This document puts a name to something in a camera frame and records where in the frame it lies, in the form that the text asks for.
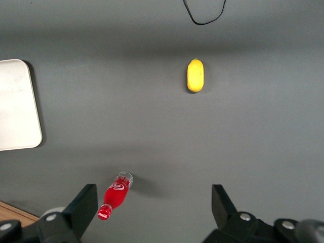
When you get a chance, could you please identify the black cable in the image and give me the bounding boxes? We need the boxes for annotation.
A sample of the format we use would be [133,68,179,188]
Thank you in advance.
[182,0,227,26]

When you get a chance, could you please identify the yellow lemon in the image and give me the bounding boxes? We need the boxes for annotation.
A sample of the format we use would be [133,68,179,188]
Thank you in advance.
[186,58,205,93]

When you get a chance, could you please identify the white board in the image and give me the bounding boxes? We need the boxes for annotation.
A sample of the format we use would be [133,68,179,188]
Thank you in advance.
[0,59,43,152]

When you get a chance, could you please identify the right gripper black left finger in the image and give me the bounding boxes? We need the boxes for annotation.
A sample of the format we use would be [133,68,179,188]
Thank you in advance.
[0,184,99,243]

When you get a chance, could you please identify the light wooden board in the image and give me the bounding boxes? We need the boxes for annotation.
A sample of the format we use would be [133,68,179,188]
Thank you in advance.
[0,201,38,225]

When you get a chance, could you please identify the red cola bottle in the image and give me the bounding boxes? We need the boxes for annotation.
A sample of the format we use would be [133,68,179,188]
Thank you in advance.
[97,171,134,221]

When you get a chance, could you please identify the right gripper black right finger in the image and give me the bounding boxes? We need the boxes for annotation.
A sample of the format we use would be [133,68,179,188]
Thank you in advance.
[202,184,304,243]

